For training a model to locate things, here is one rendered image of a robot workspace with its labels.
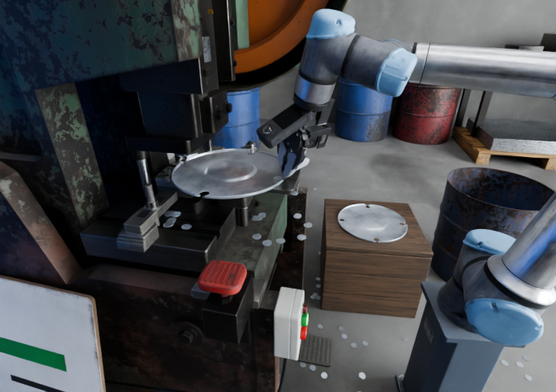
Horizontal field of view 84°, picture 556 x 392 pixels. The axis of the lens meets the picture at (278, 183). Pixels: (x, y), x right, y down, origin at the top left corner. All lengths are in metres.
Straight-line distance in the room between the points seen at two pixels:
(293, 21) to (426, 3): 3.11
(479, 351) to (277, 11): 1.07
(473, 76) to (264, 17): 0.64
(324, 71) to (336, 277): 0.94
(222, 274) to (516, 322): 0.53
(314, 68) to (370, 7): 3.41
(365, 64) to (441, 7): 3.53
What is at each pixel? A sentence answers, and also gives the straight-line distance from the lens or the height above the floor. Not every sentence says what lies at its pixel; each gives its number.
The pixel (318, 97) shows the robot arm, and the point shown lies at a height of 0.99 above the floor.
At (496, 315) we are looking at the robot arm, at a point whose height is 0.64.
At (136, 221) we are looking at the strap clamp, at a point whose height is 0.76.
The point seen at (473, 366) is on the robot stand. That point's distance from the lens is 1.05.
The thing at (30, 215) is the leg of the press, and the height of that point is 0.75.
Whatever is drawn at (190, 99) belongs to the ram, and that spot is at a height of 0.97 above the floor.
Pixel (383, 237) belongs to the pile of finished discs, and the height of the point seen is 0.35.
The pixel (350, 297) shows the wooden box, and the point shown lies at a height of 0.09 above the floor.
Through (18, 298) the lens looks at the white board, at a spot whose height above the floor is 0.54.
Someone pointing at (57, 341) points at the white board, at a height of 0.45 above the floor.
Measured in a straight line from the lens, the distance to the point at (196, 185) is 0.74.
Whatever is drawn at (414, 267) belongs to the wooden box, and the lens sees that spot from 1.35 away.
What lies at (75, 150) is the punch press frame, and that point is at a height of 0.87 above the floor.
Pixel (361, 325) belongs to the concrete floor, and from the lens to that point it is 1.47.
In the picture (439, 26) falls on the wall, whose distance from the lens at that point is 4.08.
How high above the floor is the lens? 1.11
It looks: 27 degrees down
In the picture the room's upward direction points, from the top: straight up
